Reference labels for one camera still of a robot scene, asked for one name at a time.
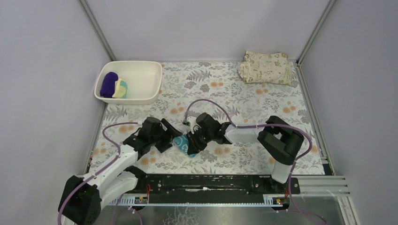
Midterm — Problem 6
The white bear patterned towel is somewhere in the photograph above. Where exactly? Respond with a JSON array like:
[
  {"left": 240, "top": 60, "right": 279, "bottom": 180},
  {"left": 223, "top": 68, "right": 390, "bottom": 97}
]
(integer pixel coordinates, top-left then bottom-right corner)
[{"left": 173, "top": 135, "right": 197, "bottom": 158}]

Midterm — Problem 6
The yellow teal patterned towel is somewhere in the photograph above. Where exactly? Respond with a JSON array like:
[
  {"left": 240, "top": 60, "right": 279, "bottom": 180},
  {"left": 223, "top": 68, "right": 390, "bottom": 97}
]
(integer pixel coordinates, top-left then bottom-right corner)
[{"left": 112, "top": 78, "right": 128, "bottom": 98}]

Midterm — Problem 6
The purple towel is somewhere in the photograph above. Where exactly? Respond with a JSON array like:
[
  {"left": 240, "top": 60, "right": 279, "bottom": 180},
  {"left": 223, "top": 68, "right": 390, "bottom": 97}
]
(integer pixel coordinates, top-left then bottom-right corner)
[{"left": 100, "top": 72, "right": 119, "bottom": 98}]

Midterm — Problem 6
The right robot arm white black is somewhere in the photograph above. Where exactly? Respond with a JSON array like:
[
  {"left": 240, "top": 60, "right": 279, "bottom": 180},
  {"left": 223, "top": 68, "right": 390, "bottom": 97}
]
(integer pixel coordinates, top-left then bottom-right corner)
[{"left": 185, "top": 113, "right": 305, "bottom": 184}]

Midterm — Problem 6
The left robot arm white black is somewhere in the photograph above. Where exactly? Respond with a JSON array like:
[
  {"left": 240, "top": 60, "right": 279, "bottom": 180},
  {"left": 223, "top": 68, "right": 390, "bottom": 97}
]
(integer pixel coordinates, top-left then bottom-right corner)
[{"left": 57, "top": 117, "right": 182, "bottom": 225}]

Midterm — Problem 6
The floral patterned table mat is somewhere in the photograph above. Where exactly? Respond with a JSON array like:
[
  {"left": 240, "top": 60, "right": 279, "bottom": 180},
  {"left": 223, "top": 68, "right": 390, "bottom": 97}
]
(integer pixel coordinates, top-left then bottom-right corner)
[{"left": 89, "top": 62, "right": 314, "bottom": 174}]

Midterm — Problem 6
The white rectangular basin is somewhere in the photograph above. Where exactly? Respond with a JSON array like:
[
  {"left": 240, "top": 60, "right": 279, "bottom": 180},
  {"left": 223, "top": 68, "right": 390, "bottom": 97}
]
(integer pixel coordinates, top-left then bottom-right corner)
[{"left": 94, "top": 60, "right": 163, "bottom": 105}]

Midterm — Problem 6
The cream patterned folded towel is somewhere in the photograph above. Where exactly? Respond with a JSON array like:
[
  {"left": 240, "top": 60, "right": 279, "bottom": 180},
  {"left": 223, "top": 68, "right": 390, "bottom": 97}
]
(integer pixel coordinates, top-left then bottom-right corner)
[{"left": 238, "top": 51, "right": 292, "bottom": 85}]

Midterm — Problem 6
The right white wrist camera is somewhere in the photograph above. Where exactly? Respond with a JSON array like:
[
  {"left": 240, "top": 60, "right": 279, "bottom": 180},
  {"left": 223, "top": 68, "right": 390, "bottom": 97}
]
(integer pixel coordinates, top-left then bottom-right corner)
[{"left": 190, "top": 123, "right": 201, "bottom": 134}]

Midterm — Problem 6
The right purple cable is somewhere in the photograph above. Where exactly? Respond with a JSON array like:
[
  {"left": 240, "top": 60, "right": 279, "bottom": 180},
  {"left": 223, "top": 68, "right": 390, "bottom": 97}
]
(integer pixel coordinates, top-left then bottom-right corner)
[{"left": 183, "top": 99, "right": 329, "bottom": 225}]

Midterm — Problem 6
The purple cable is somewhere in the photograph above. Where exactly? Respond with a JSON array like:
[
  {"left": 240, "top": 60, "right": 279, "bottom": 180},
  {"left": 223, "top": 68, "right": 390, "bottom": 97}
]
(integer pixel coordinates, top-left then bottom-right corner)
[
  {"left": 57, "top": 122, "right": 143, "bottom": 225},
  {"left": 183, "top": 99, "right": 329, "bottom": 225}
]

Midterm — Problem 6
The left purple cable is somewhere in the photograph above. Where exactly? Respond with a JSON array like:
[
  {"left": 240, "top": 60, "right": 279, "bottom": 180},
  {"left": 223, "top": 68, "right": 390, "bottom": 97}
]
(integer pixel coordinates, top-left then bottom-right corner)
[{"left": 57, "top": 122, "right": 143, "bottom": 225}]

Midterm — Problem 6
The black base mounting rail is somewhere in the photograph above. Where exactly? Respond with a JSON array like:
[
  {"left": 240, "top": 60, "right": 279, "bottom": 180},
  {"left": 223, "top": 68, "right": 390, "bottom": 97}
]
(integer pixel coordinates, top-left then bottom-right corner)
[{"left": 127, "top": 174, "right": 300, "bottom": 204}]

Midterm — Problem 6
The white cable duct strip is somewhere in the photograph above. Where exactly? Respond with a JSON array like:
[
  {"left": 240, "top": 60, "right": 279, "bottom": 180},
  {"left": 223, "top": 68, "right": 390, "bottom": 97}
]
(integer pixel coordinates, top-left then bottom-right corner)
[{"left": 108, "top": 195, "right": 149, "bottom": 206}]

